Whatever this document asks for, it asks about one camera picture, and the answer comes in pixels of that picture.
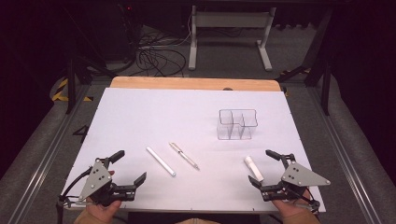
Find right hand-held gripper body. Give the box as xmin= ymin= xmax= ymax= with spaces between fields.
xmin=261 ymin=153 xmax=332 ymax=203

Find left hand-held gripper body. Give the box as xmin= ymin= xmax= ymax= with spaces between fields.
xmin=76 ymin=157 xmax=138 ymax=207

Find white pen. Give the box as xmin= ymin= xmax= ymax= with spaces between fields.
xmin=146 ymin=146 xmax=177 ymax=178

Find clear plastic desk organizer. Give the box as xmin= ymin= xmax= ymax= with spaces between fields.
xmin=217 ymin=108 xmax=259 ymax=141

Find silver pen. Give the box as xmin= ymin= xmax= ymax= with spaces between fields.
xmin=168 ymin=142 xmax=201 ymax=172

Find person's left hand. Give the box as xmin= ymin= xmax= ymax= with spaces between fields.
xmin=84 ymin=169 xmax=123 ymax=220

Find person's right hand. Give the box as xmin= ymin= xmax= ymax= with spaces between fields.
xmin=272 ymin=189 xmax=313 ymax=219

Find short white tube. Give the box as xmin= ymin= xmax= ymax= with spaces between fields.
xmin=244 ymin=155 xmax=265 ymax=183

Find white table mat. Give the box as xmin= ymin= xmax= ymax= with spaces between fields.
xmin=62 ymin=87 xmax=327 ymax=215

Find yellow black hazard tape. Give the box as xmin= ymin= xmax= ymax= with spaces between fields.
xmin=50 ymin=77 xmax=94 ymax=103

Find black metal stand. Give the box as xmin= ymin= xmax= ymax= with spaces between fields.
xmin=60 ymin=6 xmax=118 ymax=115
xmin=276 ymin=7 xmax=333 ymax=117

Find wooden table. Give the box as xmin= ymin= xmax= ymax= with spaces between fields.
xmin=109 ymin=76 xmax=282 ymax=92

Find white metal stand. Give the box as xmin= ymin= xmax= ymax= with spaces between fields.
xmin=188 ymin=5 xmax=277 ymax=72

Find left hand-held gripper cable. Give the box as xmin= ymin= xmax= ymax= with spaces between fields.
xmin=56 ymin=167 xmax=94 ymax=224

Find hand-held gripper cable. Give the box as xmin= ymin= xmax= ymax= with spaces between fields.
xmin=56 ymin=167 xmax=94 ymax=224
xmin=292 ymin=186 xmax=322 ymax=217

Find right hand-held gripper cable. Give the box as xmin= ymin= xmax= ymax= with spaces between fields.
xmin=292 ymin=186 xmax=322 ymax=217

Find aluminium rail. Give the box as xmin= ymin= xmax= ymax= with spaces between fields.
xmin=7 ymin=83 xmax=92 ymax=224
xmin=306 ymin=87 xmax=383 ymax=224

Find black floor cables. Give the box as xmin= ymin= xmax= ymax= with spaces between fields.
xmin=122 ymin=12 xmax=191 ymax=77

